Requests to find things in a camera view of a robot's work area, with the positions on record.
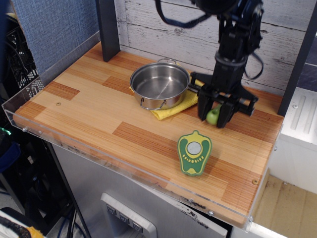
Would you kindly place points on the dark grey post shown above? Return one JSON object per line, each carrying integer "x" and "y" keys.
{"x": 299, "y": 63}
{"x": 108, "y": 28}

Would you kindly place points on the grey button panel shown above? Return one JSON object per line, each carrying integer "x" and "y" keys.
{"x": 133, "y": 225}

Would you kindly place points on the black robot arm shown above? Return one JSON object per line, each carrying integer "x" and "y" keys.
{"x": 239, "y": 37}

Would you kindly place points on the stainless steel pot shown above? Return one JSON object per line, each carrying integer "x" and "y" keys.
{"x": 158, "y": 84}

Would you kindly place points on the yellow cloth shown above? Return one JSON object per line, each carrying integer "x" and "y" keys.
{"x": 188, "y": 99}

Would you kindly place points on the dark grey right post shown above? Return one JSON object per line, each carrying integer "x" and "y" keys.
{"x": 299, "y": 63}

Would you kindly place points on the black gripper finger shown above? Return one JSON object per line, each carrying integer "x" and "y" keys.
{"x": 205, "y": 103}
{"x": 228, "y": 109}

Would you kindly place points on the clear acrylic table guard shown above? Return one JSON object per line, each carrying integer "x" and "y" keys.
{"x": 109, "y": 141}

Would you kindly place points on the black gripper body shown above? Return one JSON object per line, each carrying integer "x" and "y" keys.
{"x": 225, "y": 82}

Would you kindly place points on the green handled grey spatula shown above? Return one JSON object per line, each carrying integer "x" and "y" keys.
{"x": 213, "y": 115}

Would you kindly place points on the white aluminium rail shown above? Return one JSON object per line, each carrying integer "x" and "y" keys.
{"x": 300, "y": 121}

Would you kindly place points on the black plastic crate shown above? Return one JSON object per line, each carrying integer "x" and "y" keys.
{"x": 20, "y": 65}

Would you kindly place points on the green toy pepper half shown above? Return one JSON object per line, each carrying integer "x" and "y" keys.
{"x": 193, "y": 151}

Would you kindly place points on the dark grey left post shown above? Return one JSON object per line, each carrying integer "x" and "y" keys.
{"x": 108, "y": 28}

